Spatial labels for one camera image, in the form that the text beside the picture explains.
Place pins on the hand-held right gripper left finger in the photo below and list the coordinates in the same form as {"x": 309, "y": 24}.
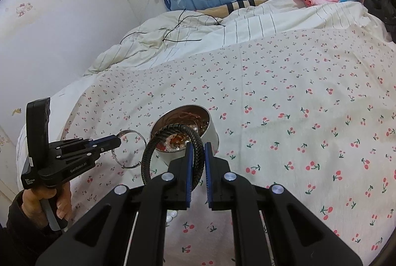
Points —
{"x": 189, "y": 173}

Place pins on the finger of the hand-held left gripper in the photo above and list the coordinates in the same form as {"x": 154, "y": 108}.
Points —
{"x": 99, "y": 141}
{"x": 99, "y": 151}

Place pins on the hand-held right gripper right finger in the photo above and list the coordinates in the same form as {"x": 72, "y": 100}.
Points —
{"x": 208, "y": 173}

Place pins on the round metal tin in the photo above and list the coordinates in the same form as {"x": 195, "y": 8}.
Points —
{"x": 212, "y": 136}

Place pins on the silver bangle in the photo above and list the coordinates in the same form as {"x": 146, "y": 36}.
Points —
{"x": 136, "y": 131}

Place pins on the person's left forearm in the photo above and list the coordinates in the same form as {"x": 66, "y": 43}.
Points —
{"x": 21, "y": 235}

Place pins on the person's left hand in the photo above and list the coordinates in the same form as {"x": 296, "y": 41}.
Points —
{"x": 31, "y": 201}

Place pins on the cherry print bedsheet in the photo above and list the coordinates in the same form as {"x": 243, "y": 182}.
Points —
{"x": 294, "y": 114}

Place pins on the white striped duvet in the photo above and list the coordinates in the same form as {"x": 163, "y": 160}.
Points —
{"x": 263, "y": 24}

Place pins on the striped pillow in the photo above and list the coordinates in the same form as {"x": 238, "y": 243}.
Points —
{"x": 238, "y": 4}

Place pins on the black jacket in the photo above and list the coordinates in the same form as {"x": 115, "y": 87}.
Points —
{"x": 382, "y": 6}

